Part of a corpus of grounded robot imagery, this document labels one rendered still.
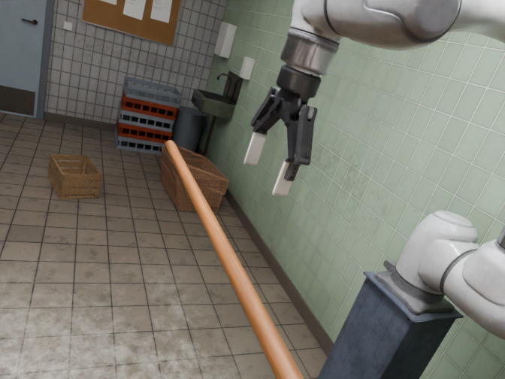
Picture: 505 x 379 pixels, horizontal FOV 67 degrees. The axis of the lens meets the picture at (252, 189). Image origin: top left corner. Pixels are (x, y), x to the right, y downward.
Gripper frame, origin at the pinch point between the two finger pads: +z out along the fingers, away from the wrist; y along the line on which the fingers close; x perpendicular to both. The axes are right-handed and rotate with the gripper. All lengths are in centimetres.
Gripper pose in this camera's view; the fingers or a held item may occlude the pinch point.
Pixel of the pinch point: (265, 174)
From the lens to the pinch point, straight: 74.1
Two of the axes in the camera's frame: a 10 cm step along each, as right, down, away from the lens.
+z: -3.1, 8.8, 3.6
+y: -4.0, -4.6, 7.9
